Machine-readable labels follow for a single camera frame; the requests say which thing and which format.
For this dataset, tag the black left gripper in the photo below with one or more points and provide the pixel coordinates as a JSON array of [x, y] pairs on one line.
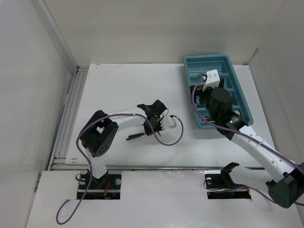
[[159, 128]]

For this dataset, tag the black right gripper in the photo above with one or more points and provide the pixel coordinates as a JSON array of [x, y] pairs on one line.
[[199, 91]]

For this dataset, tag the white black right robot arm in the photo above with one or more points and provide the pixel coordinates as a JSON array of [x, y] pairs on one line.
[[280, 178]]

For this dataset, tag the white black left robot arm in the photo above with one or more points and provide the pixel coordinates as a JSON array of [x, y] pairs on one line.
[[98, 134]]

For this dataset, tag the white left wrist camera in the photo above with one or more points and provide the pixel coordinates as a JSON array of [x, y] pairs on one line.
[[168, 123]]

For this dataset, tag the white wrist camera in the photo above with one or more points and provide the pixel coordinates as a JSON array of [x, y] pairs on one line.
[[211, 79], [168, 123]]

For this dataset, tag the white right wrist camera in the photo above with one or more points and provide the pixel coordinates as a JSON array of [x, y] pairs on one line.
[[211, 79]]

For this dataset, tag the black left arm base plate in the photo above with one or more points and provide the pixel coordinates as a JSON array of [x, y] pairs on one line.
[[109, 188]]

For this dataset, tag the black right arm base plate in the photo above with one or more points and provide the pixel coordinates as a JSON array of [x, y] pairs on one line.
[[221, 187]]

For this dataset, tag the aluminium frame rail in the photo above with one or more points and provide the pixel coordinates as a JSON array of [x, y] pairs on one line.
[[58, 154]]

